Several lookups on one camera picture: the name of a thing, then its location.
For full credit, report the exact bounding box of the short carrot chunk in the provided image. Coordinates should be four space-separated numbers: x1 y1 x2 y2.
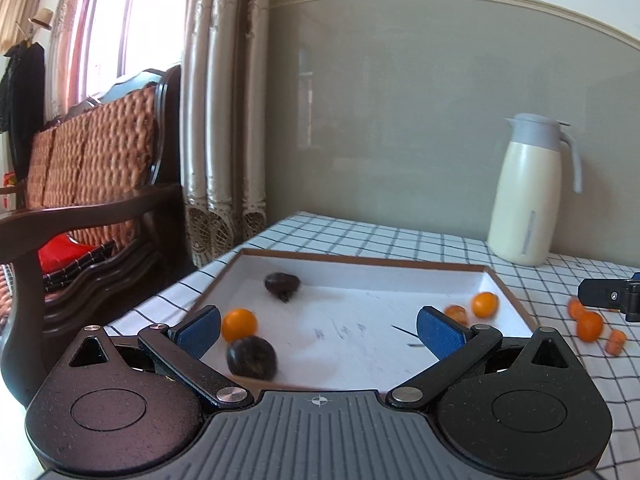
605 330 627 356

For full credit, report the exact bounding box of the orange kumquat on table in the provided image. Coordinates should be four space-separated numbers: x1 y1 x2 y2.
576 311 604 342

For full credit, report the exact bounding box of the long carrot chunk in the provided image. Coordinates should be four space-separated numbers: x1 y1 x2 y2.
567 297 586 321

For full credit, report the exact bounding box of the orange kumquat in box left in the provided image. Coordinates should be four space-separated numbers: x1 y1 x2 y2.
221 308 258 344

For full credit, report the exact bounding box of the orange kumquat in box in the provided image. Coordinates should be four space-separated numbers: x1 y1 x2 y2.
221 308 258 344
471 292 499 318

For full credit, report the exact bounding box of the checkered white tablecloth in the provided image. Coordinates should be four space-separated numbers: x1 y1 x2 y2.
106 212 639 479

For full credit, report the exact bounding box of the orange kumquat in box right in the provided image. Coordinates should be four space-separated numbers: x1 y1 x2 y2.
471 292 499 318

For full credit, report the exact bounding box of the dark mangosteen near corner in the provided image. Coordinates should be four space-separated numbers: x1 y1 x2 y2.
226 336 278 382

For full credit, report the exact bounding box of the white shallow cardboard box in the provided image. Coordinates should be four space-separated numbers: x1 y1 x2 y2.
193 249 538 393

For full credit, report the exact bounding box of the dark mangosteen with stem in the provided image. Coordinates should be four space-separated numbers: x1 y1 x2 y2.
264 272 300 304

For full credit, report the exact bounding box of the cream and grey thermos jug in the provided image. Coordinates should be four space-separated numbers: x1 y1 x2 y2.
487 113 582 266

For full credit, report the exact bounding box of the dark wooden sofa bench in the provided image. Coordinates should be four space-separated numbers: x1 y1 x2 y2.
1 67 193 405

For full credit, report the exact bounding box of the red cushion on bench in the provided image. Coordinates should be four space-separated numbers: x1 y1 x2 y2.
38 233 96 274

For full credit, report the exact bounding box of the beige lace curtain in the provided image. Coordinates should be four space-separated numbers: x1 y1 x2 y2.
44 0 269 266

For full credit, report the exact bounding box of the black coat on rack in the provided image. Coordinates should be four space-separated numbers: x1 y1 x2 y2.
1 40 46 181

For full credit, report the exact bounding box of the beige hat on rack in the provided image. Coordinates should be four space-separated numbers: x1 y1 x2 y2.
28 8 53 30

